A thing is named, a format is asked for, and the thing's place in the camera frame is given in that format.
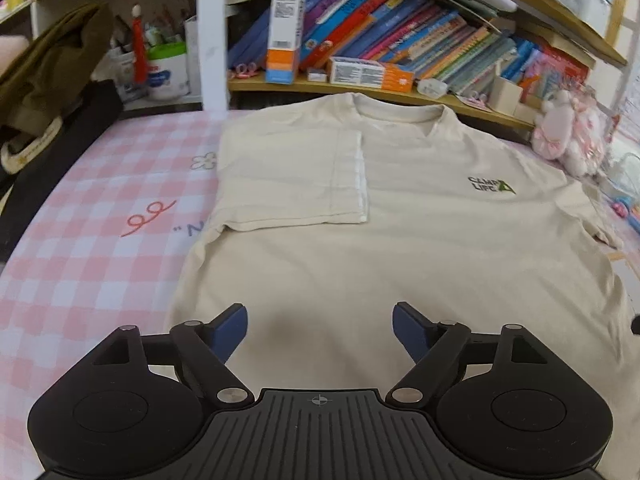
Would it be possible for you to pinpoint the olive brown garment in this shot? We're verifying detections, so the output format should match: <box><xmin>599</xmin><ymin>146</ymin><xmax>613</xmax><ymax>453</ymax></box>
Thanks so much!
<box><xmin>0</xmin><ymin>2</ymin><xmax>116</xmax><ymax>139</ymax></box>

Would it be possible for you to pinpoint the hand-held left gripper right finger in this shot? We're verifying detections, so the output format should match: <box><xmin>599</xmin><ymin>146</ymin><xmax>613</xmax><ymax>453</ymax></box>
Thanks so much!
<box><xmin>385</xmin><ymin>301</ymin><xmax>549</xmax><ymax>406</ymax></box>

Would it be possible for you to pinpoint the long white orange box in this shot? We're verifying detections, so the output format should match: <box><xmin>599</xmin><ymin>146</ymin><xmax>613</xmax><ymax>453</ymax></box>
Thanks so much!
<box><xmin>327</xmin><ymin>56</ymin><xmax>416</xmax><ymax>92</ymax></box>

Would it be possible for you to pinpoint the white wire basket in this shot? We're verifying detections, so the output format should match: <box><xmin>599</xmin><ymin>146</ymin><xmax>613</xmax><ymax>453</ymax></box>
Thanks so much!
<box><xmin>597</xmin><ymin>152</ymin><xmax>640</xmax><ymax>197</ymax></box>

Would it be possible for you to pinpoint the cream woven strap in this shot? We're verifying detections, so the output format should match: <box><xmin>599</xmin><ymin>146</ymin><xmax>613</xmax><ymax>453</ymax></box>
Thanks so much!
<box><xmin>0</xmin><ymin>116</ymin><xmax>64</xmax><ymax>174</ymax></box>

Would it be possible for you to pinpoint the pale pink cloth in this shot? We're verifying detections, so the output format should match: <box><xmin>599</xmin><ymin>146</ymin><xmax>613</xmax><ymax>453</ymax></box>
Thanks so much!
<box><xmin>0</xmin><ymin>34</ymin><xmax>27</xmax><ymax>77</ymax></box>

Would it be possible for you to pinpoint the pink white plush toy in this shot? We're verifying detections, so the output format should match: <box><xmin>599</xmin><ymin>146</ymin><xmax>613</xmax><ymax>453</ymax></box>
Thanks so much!
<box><xmin>530</xmin><ymin>90</ymin><xmax>609</xmax><ymax>177</ymax></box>

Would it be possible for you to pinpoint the wooden bookshelf with white upright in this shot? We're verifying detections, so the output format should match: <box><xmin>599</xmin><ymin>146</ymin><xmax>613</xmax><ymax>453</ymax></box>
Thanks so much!
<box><xmin>0</xmin><ymin>0</ymin><xmax>629</xmax><ymax>134</ymax></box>

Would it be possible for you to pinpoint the cream t-shirt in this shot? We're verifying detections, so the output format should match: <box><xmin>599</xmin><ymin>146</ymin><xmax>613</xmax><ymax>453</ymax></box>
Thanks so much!
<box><xmin>167</xmin><ymin>92</ymin><xmax>640</xmax><ymax>480</ymax></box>

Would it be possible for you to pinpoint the red tassel ornament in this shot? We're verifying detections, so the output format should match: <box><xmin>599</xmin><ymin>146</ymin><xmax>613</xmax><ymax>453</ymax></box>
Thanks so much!
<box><xmin>130</xmin><ymin>4</ymin><xmax>150</xmax><ymax>84</ymax></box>

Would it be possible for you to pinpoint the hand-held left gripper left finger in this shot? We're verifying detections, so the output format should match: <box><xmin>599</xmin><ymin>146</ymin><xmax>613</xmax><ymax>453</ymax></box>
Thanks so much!
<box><xmin>92</xmin><ymin>302</ymin><xmax>253</xmax><ymax>406</ymax></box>

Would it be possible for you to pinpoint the pink checked cartoon desk mat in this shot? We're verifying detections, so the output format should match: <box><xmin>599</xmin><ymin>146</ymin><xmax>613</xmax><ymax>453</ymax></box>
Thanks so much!
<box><xmin>0</xmin><ymin>107</ymin><xmax>640</xmax><ymax>480</ymax></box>

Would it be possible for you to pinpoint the row of colourful books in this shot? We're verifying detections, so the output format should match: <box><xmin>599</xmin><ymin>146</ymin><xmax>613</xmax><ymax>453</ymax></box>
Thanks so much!
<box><xmin>227</xmin><ymin>0</ymin><xmax>592</xmax><ymax>102</ymax></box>

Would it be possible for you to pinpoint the tall white orange blue box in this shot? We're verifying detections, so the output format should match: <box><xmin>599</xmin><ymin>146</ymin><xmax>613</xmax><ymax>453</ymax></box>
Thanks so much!
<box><xmin>264</xmin><ymin>0</ymin><xmax>306</xmax><ymax>85</ymax></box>

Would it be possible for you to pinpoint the white tub with green lid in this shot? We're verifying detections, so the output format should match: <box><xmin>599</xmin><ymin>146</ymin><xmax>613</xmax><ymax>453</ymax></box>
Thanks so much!
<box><xmin>146</xmin><ymin>42</ymin><xmax>191</xmax><ymax>101</ymax></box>

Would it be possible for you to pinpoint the beige square pen holder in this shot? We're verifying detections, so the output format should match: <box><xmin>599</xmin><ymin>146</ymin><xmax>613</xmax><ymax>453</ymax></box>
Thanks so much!
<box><xmin>488</xmin><ymin>77</ymin><xmax>524</xmax><ymax>116</ymax></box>

